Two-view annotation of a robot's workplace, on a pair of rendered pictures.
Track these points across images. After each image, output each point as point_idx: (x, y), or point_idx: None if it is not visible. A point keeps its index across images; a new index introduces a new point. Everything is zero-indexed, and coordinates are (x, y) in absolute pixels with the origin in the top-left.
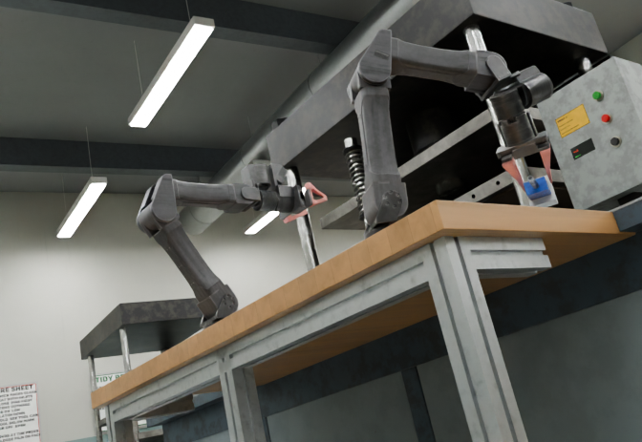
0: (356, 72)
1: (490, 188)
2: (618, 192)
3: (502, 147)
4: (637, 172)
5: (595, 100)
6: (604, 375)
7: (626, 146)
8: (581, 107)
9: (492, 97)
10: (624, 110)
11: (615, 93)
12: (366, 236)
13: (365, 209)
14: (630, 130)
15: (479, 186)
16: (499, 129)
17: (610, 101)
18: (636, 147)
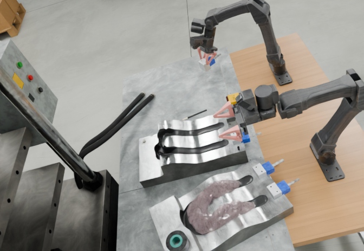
0: (268, 8)
1: (23, 155)
2: (53, 117)
3: (210, 48)
4: (52, 102)
5: (20, 68)
6: None
7: (43, 91)
8: (15, 75)
9: (213, 27)
10: (31, 71)
11: (23, 61)
12: (285, 62)
13: (279, 57)
14: (39, 81)
15: (15, 161)
16: (212, 40)
17: (24, 67)
18: (45, 90)
